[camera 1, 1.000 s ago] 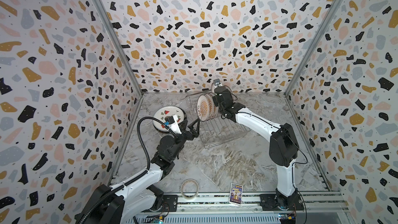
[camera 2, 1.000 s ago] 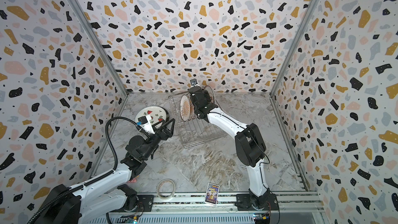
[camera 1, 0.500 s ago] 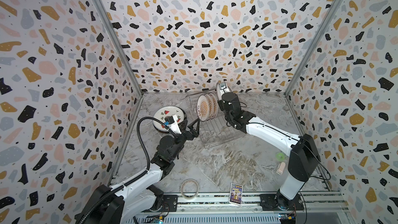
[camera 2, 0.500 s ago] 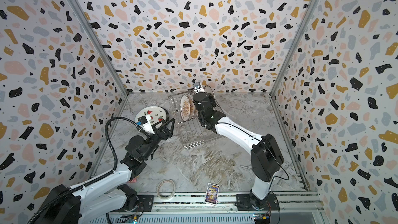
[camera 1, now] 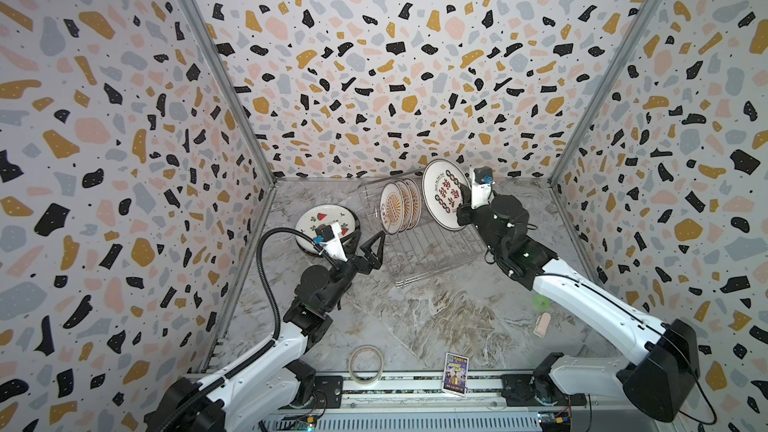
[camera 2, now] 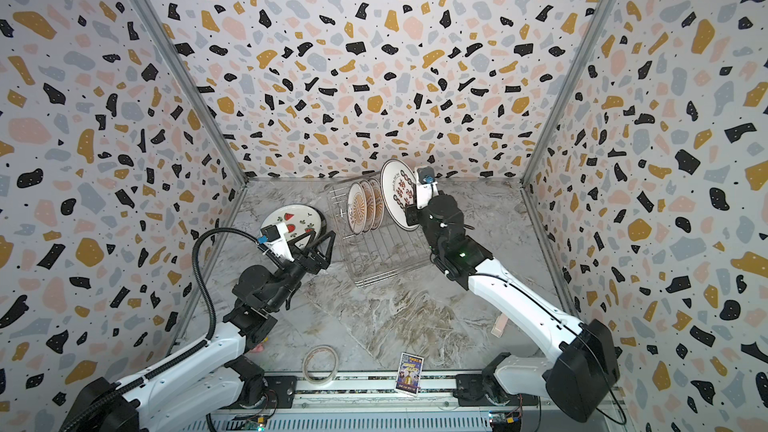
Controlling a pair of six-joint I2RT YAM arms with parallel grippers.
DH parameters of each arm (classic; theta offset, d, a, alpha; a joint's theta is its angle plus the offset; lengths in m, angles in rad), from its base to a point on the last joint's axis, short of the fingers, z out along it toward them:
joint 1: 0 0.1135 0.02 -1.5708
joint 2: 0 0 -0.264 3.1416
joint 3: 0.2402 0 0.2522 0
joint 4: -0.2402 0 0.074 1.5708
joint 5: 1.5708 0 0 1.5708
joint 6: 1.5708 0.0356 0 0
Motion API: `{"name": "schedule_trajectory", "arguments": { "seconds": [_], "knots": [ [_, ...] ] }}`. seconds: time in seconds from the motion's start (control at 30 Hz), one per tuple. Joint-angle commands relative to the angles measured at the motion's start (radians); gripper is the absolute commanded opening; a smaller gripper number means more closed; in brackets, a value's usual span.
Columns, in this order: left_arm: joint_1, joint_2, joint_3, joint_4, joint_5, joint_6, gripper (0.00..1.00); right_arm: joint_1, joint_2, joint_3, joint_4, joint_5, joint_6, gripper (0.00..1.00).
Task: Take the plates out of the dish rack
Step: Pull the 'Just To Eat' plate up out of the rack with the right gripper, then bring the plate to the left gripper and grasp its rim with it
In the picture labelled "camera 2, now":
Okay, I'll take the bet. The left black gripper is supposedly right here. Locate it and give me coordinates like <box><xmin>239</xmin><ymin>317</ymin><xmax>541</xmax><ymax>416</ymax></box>
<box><xmin>266</xmin><ymin>229</ymin><xmax>332</xmax><ymax>315</ymax></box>

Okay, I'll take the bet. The watermelon pattern plate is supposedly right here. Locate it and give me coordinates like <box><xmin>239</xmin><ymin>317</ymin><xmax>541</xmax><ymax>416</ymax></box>
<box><xmin>260</xmin><ymin>204</ymin><xmax>325</xmax><ymax>240</ymax></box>

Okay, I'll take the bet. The orange sunburst plate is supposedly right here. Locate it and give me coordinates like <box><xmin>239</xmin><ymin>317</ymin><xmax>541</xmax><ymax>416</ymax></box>
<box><xmin>347</xmin><ymin>183</ymin><xmax>367</xmax><ymax>234</ymax></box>
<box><xmin>381</xmin><ymin>159</ymin><xmax>418</xmax><ymax>232</ymax></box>
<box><xmin>369</xmin><ymin>179</ymin><xmax>385</xmax><ymax>230</ymax></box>
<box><xmin>360</xmin><ymin>180</ymin><xmax>375</xmax><ymax>232</ymax></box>

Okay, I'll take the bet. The orange sunburst plate front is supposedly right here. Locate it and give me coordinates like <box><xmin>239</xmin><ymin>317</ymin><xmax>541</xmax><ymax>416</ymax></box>
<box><xmin>347</xmin><ymin>183</ymin><xmax>367</xmax><ymax>234</ymax></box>

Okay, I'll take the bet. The brown rimmed cream plate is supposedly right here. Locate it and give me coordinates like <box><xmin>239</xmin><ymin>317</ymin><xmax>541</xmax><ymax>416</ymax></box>
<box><xmin>312</xmin><ymin>211</ymin><xmax>328</xmax><ymax>248</ymax></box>

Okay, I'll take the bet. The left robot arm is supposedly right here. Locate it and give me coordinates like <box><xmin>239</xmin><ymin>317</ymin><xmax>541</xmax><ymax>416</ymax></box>
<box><xmin>61</xmin><ymin>226</ymin><xmax>336</xmax><ymax>431</ymax></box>

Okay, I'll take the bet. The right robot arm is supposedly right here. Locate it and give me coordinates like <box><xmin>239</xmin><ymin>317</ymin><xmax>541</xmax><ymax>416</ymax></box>
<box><xmin>403</xmin><ymin>186</ymin><xmax>620</xmax><ymax>423</ymax></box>

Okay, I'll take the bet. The pink eraser block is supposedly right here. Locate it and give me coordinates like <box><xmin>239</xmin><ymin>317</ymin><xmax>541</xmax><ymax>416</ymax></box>
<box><xmin>491</xmin><ymin>315</ymin><xmax>508</xmax><ymax>338</ymax></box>

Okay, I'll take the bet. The purple card box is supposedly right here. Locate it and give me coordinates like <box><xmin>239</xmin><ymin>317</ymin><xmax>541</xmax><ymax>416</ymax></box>
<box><xmin>395</xmin><ymin>352</ymin><xmax>424</xmax><ymax>396</ymax></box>

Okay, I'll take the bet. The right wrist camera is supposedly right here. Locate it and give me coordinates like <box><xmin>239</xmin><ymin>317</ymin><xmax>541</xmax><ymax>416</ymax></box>
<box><xmin>415</xmin><ymin>166</ymin><xmax>438</xmax><ymax>209</ymax></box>

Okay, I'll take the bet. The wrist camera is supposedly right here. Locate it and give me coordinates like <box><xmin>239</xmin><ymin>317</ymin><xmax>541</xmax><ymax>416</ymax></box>
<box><xmin>257</xmin><ymin>222</ymin><xmax>294</xmax><ymax>262</ymax></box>
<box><xmin>415</xmin><ymin>166</ymin><xmax>438</xmax><ymax>209</ymax></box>

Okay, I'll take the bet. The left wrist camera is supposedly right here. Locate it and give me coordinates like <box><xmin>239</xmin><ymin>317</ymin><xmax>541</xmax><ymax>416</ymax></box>
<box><xmin>257</xmin><ymin>222</ymin><xmax>294</xmax><ymax>262</ymax></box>

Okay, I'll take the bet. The wire dish rack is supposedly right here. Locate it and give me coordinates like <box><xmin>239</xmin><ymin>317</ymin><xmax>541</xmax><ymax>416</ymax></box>
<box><xmin>324</xmin><ymin>175</ymin><xmax>430</xmax><ymax>287</ymax></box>

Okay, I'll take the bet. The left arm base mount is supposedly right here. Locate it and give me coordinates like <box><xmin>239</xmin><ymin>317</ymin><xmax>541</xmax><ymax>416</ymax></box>
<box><xmin>233</xmin><ymin>368</ymin><xmax>298</xmax><ymax>412</ymax></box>

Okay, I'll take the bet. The aluminium front rail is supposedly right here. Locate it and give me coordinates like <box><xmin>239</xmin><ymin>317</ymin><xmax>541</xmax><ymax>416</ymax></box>
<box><xmin>119</xmin><ymin>369</ymin><xmax>631</xmax><ymax>432</ymax></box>

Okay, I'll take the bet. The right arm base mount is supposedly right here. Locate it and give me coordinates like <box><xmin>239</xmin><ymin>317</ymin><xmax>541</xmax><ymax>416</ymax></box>
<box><xmin>452</xmin><ymin>352</ymin><xmax>547</xmax><ymax>407</ymax></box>

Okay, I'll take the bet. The black corrugated cable conduit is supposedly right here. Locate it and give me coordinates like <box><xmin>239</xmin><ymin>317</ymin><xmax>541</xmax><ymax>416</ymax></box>
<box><xmin>59</xmin><ymin>226</ymin><xmax>265</xmax><ymax>432</ymax></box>

